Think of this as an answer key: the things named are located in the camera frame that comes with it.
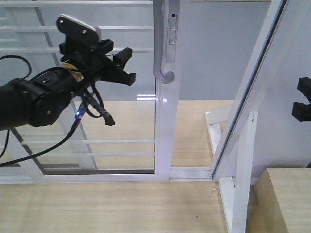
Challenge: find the plywood base platform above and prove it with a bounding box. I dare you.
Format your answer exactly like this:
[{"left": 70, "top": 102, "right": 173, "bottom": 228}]
[{"left": 0, "top": 99, "right": 290, "bottom": 233}]

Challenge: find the white door frame post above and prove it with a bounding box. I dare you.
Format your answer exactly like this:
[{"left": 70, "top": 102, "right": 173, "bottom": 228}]
[{"left": 211, "top": 0, "right": 311, "bottom": 180}]

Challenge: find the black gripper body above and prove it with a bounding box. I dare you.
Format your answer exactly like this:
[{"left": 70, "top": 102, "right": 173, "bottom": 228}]
[{"left": 59, "top": 38, "right": 121, "bottom": 84}]

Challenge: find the white grey wrist camera mount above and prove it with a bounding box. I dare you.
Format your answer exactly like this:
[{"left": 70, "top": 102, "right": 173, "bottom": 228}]
[{"left": 56, "top": 14, "right": 101, "bottom": 46}]

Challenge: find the white sliding glass door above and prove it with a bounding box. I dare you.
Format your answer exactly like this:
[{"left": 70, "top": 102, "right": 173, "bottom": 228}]
[{"left": 22, "top": 0, "right": 181, "bottom": 183}]

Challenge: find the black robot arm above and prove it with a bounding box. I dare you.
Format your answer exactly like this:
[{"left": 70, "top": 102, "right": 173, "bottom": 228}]
[{"left": 0, "top": 39, "right": 136, "bottom": 130}]

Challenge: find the light wooden box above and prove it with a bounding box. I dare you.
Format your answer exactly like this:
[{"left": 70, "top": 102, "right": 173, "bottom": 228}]
[{"left": 260, "top": 168, "right": 311, "bottom": 233}]

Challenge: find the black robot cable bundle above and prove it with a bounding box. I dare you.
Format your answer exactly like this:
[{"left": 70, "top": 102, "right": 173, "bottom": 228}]
[{"left": 0, "top": 55, "right": 115, "bottom": 168}]

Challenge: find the white bottom door track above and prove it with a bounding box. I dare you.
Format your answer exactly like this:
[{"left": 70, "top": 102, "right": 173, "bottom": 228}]
[{"left": 169, "top": 166, "right": 212, "bottom": 182}]

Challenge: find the grey curved door handle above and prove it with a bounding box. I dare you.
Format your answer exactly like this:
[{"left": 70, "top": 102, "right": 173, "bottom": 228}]
[{"left": 152, "top": 0, "right": 175, "bottom": 84}]

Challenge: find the white triangular support bracket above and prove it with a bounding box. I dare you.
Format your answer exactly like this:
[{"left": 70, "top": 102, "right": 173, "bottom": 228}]
[{"left": 218, "top": 112, "right": 258, "bottom": 233}]

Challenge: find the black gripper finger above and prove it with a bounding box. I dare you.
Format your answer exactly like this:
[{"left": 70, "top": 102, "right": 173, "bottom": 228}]
[
  {"left": 113, "top": 47, "right": 133, "bottom": 69},
  {"left": 292, "top": 77, "right": 311, "bottom": 122},
  {"left": 102, "top": 70, "right": 136, "bottom": 86}
]

